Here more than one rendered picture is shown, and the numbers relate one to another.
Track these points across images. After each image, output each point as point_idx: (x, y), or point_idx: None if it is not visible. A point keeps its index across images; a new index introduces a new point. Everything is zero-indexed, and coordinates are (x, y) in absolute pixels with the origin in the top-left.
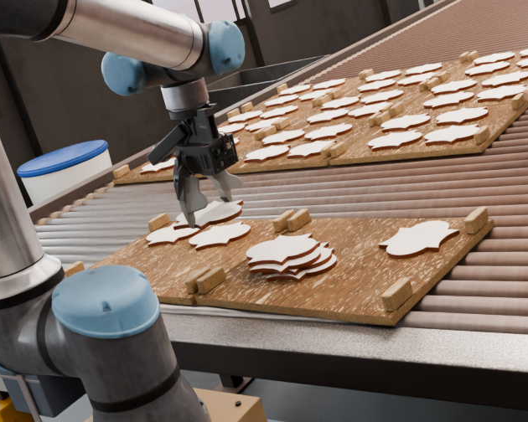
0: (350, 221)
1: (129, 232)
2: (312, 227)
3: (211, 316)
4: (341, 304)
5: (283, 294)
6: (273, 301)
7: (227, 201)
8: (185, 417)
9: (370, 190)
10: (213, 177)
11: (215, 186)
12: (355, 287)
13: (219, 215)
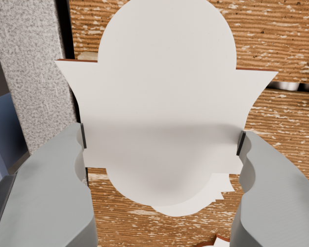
0: None
1: None
2: None
3: (70, 111)
4: (104, 243)
5: (112, 192)
6: (94, 190)
7: (238, 143)
8: None
9: None
10: (232, 227)
11: (249, 167)
12: (134, 242)
13: (138, 175)
